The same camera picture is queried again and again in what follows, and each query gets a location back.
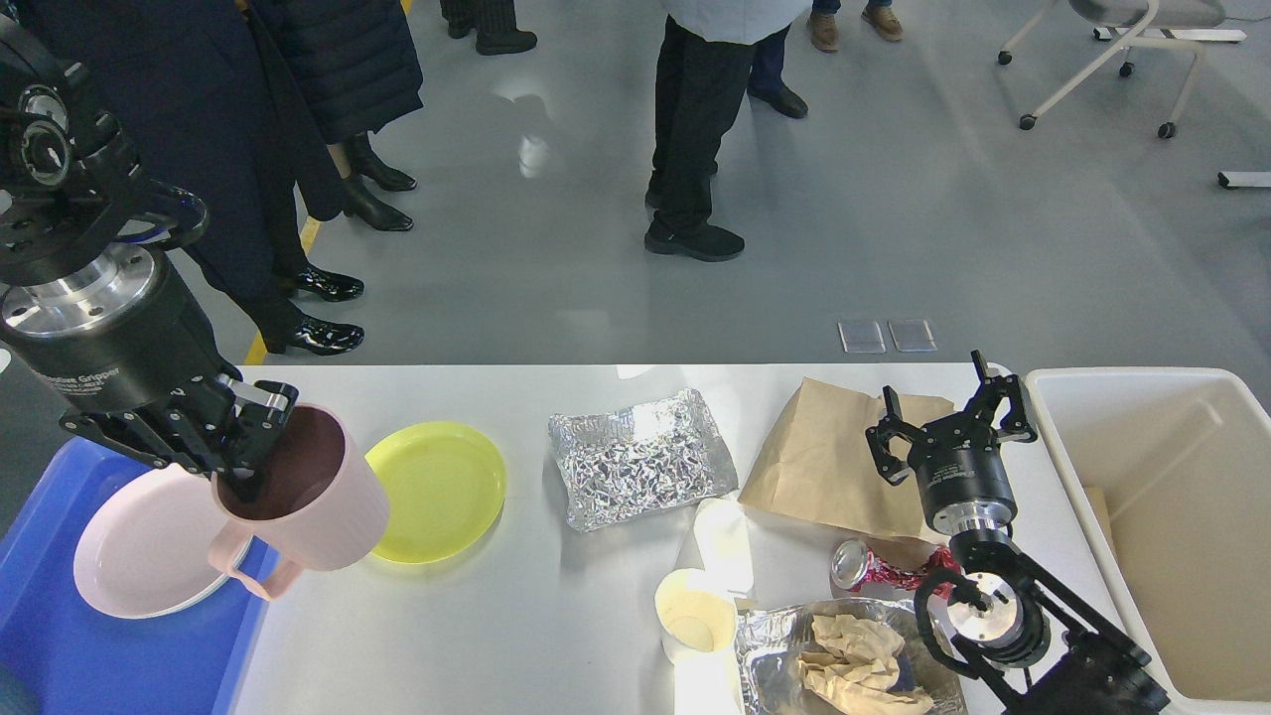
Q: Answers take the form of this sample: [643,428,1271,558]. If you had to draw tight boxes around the pink plate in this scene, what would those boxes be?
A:
[72,465,228,618]

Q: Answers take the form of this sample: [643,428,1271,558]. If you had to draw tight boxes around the crumpled foil tray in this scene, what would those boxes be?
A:
[548,389,738,533]

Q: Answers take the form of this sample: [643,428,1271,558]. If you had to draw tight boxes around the crushed red soda can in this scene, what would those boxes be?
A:
[829,538,960,592]

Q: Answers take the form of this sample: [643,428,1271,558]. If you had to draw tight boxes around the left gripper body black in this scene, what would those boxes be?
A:
[3,244,239,418]

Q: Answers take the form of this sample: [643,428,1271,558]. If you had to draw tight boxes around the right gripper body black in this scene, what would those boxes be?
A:
[909,417,1018,537]

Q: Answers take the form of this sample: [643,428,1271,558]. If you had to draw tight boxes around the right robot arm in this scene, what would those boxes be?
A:
[864,352,1171,714]

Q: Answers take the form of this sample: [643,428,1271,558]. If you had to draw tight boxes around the blue plastic tray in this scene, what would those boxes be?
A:
[1,438,267,714]

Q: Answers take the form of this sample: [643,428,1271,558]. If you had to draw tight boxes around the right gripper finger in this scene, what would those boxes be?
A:
[958,351,1037,444]
[864,385,929,486]

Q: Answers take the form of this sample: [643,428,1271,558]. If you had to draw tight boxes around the left floor outlet plate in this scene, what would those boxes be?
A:
[838,320,887,356]

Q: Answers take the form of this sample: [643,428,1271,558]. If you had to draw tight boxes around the white plastic bin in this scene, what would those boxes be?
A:
[1026,367,1270,714]

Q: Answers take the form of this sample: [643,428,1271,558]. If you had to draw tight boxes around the brown paper bag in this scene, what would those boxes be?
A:
[740,378,947,544]

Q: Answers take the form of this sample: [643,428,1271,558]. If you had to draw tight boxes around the person in brown shoes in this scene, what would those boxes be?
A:
[747,0,906,119]

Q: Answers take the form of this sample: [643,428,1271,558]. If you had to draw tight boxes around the person in dark coat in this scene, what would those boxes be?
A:
[3,1,364,356]

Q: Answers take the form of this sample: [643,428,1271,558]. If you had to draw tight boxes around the person with black shoes behind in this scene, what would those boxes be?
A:
[438,0,538,56]

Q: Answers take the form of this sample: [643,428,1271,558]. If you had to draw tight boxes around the person in black puffer coat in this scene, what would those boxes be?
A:
[250,1,422,231]

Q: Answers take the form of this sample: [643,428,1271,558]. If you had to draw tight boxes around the floor outlet plate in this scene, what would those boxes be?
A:
[838,320,887,356]
[887,320,938,353]

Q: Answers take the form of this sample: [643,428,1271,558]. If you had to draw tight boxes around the right floor outlet plate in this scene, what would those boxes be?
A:
[887,320,938,353]

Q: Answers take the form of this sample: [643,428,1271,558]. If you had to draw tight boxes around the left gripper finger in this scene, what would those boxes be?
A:
[58,401,219,478]
[174,373,299,502]

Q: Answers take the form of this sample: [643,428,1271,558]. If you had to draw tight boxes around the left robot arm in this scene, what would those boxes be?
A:
[3,19,297,502]

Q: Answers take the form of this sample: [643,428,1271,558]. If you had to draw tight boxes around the foil tray with paper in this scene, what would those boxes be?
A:
[735,597,969,714]

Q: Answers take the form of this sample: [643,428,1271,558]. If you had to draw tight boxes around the white paper cup lying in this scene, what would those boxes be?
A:
[693,498,755,596]

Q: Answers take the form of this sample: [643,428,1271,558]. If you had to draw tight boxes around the white paper cup upright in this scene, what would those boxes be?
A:
[655,566,737,665]

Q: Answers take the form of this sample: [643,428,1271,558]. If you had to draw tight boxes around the white furniture leg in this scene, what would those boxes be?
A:
[1216,171,1271,190]

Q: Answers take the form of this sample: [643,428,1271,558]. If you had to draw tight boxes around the pink mug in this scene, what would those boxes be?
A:
[208,403,390,601]

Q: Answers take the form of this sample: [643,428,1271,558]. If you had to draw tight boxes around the person in light jacket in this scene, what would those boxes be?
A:
[644,1,810,262]

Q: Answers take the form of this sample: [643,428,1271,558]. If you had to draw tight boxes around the yellow plastic plate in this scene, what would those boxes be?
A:
[366,422,505,565]

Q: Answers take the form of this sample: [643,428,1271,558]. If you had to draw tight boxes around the white rolling chair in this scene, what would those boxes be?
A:
[1018,1,1246,138]

